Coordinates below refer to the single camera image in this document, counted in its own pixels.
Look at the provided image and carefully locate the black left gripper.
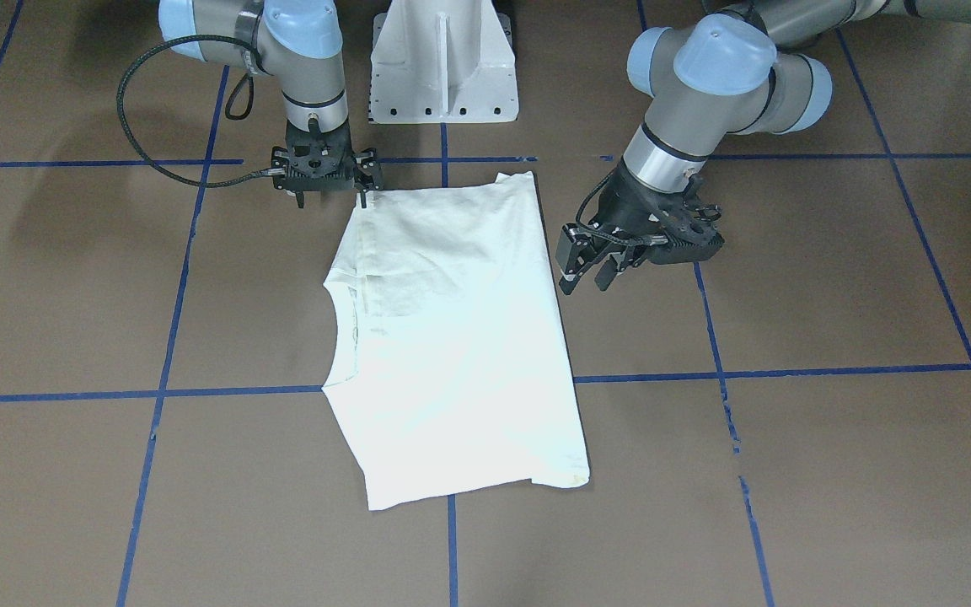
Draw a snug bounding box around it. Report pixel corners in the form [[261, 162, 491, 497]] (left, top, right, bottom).
[[556, 160, 725, 296]]

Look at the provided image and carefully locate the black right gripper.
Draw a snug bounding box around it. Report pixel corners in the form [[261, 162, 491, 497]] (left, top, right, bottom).
[[271, 122, 383, 210]]

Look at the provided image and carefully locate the cream long-sleeve cat shirt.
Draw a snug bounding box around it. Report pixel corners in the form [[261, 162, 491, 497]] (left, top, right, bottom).
[[323, 172, 591, 511]]

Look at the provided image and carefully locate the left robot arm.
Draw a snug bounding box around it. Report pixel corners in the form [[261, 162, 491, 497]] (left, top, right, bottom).
[[556, 1, 971, 293]]

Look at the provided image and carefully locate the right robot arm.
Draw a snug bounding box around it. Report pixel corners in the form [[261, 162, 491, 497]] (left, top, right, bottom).
[[158, 1, 383, 203]]

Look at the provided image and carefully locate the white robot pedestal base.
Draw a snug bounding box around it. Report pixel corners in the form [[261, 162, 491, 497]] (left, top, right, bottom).
[[367, 1, 520, 126]]

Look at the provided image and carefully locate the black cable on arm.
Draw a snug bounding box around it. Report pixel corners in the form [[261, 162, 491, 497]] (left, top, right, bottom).
[[116, 34, 284, 188]]

